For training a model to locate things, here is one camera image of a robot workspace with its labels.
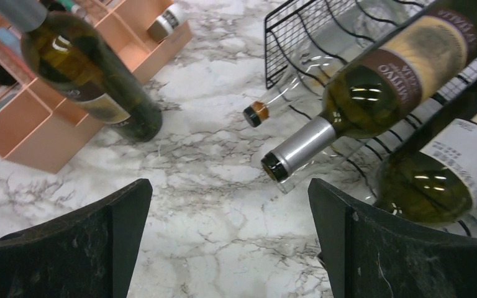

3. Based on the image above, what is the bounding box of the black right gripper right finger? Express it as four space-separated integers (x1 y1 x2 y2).
308 178 477 297

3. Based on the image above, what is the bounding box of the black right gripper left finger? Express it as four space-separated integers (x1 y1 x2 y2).
0 179 153 297

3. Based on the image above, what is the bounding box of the green bottle cream label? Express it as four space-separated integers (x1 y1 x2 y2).
374 61 477 225

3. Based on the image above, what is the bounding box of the green bottle brown Primitivo label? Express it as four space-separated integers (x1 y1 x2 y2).
261 0 477 182

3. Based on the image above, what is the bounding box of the green wine bottle silver neck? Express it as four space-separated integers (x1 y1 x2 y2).
0 1 163 142

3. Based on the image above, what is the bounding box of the clear empty glass bottle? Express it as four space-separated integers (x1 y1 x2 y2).
276 137 370 194

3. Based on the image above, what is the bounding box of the clear bottle with cork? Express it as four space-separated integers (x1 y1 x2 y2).
243 42 347 127

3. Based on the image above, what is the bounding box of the peach plastic file organizer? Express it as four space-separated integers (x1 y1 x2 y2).
0 1 192 173

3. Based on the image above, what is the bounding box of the small white jar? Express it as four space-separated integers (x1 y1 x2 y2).
147 3 187 43

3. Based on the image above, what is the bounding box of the black wire wine rack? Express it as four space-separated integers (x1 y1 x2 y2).
263 0 477 237

